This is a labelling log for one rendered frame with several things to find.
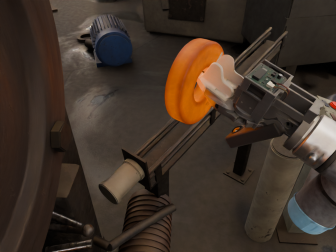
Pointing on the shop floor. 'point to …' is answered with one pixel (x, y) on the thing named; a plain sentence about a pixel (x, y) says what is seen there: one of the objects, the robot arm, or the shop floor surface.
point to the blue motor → (110, 41)
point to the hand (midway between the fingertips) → (197, 73)
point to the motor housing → (163, 227)
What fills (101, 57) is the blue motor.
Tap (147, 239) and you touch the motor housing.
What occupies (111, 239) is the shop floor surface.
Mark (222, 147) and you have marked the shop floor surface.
